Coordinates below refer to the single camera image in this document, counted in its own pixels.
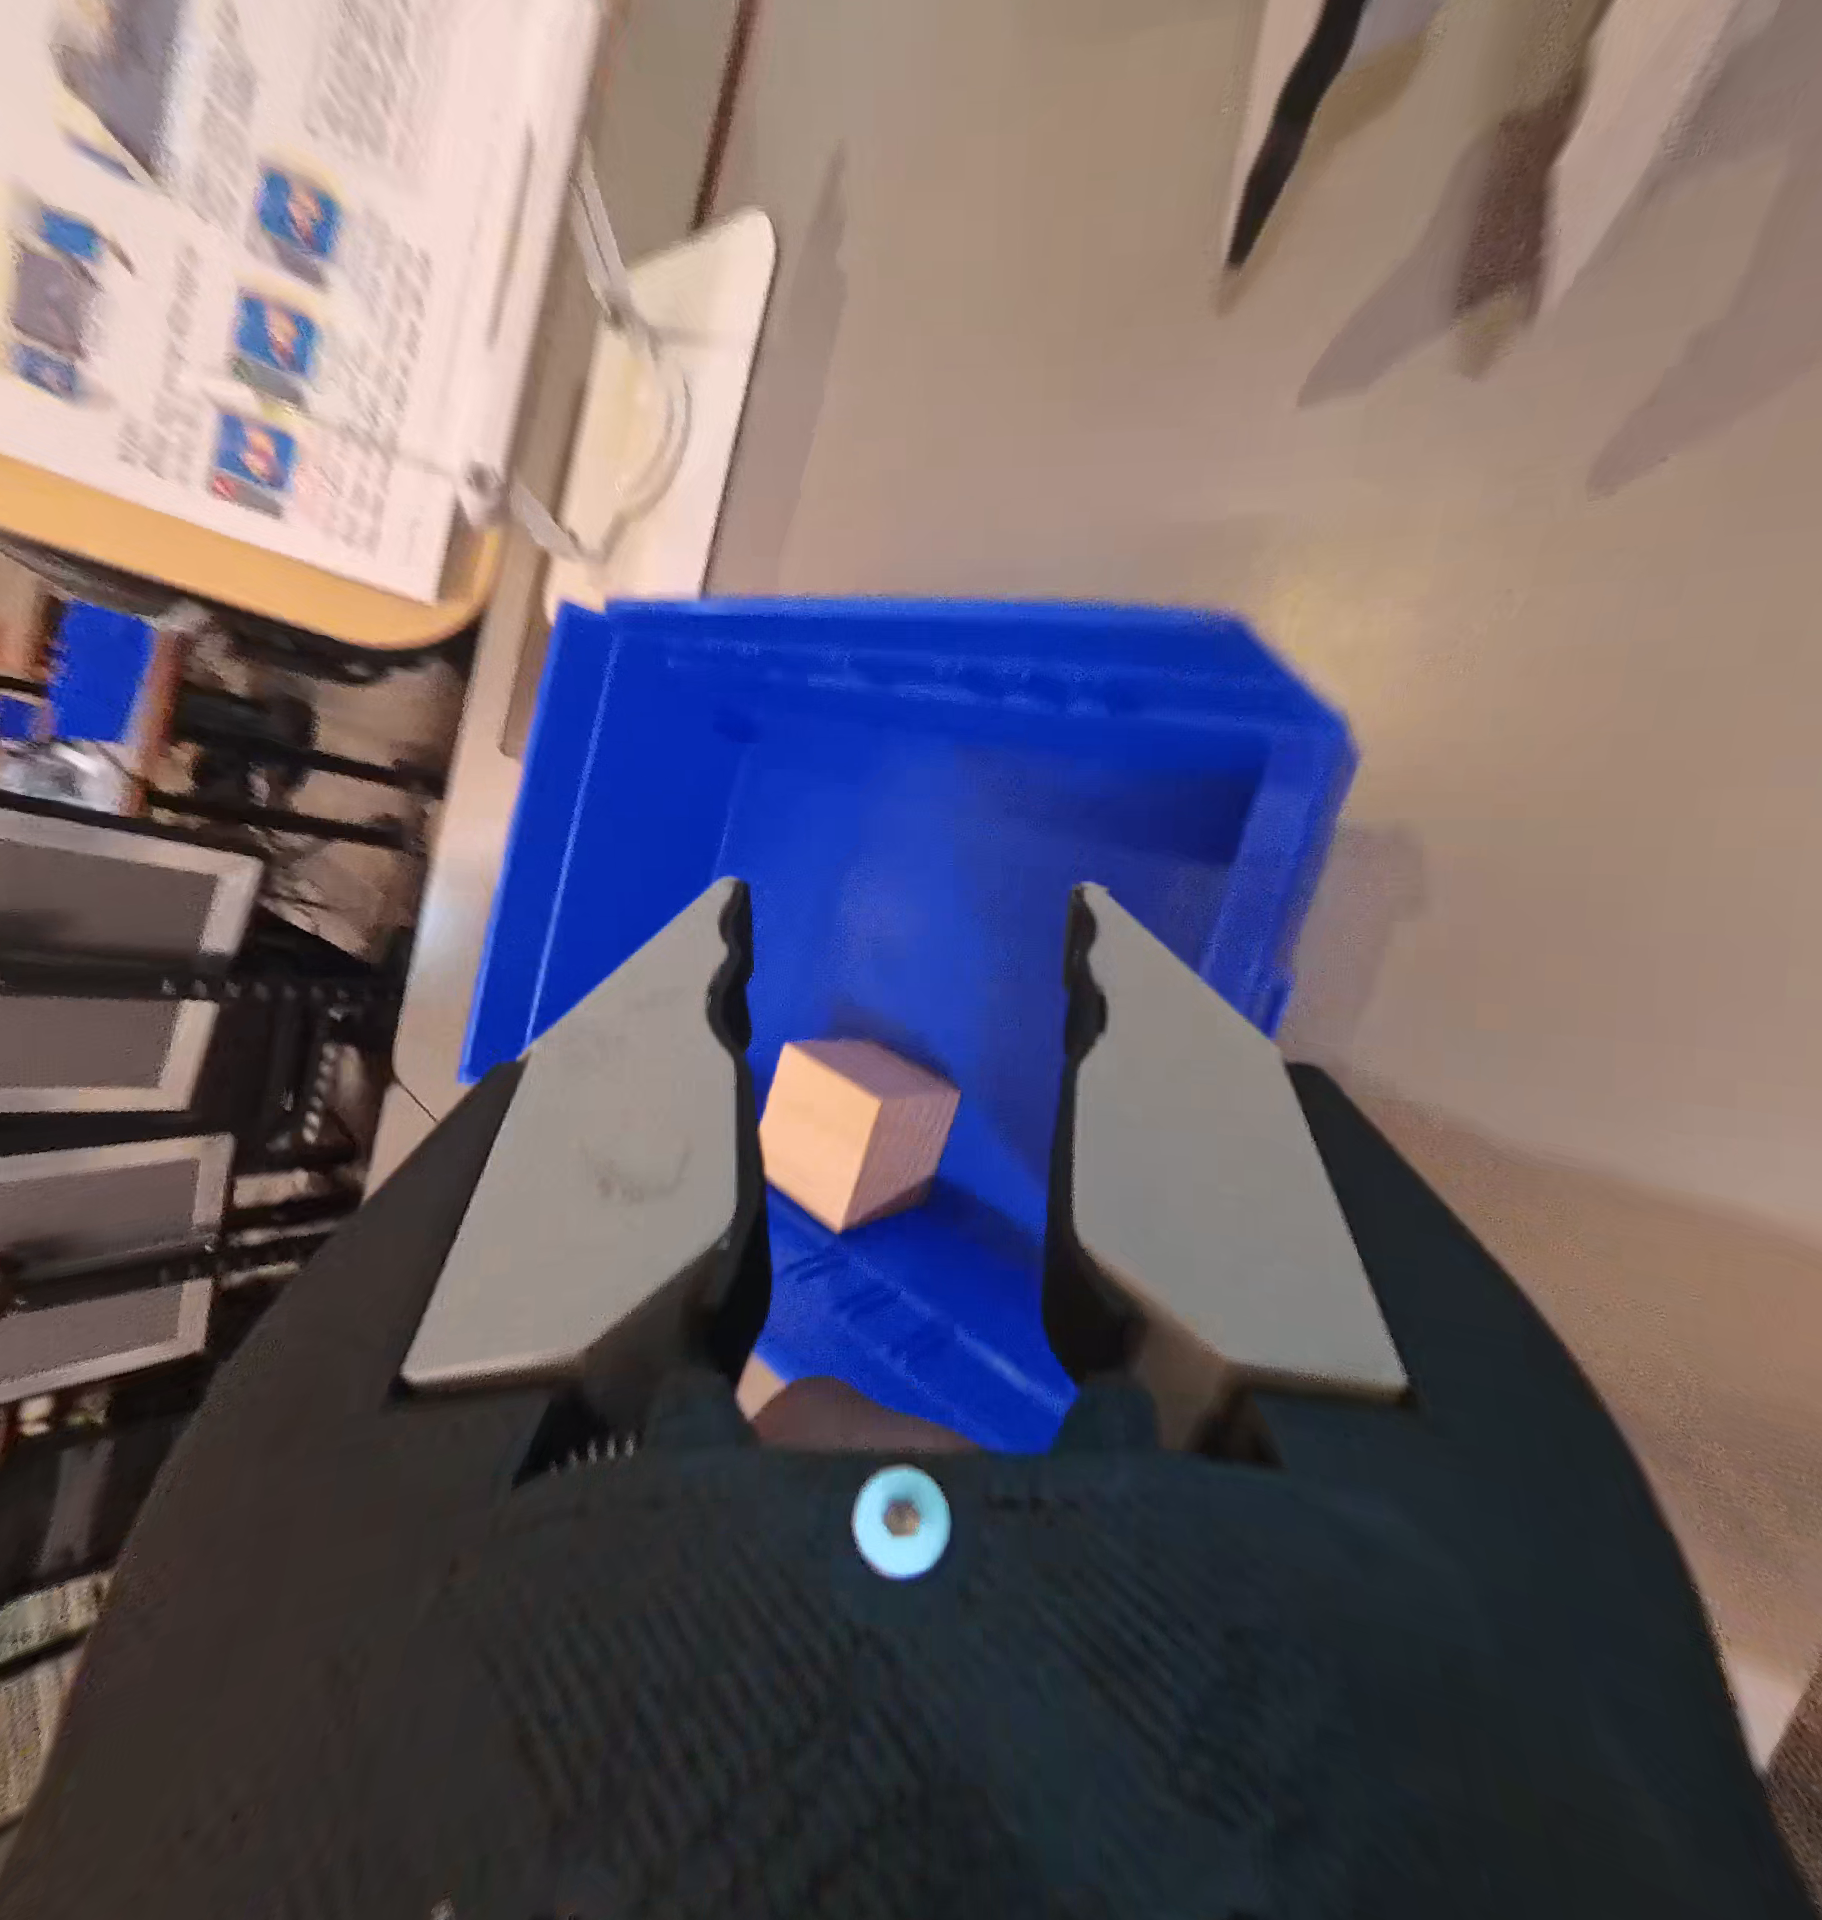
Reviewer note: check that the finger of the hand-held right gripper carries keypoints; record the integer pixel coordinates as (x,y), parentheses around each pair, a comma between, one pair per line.
(1309,105)

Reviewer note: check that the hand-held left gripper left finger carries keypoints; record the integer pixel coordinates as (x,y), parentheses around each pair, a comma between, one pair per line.
(597,1186)

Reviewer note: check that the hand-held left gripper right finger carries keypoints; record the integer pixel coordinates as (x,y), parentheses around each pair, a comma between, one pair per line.
(1227,1200)

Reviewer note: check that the medium natural wooden cube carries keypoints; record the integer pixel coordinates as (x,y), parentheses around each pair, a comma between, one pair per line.
(851,1133)

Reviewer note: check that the blue plastic bin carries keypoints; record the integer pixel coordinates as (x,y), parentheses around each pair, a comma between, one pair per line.
(927,811)

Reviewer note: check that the small blue storage bin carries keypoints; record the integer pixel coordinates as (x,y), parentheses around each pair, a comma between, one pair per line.
(92,683)

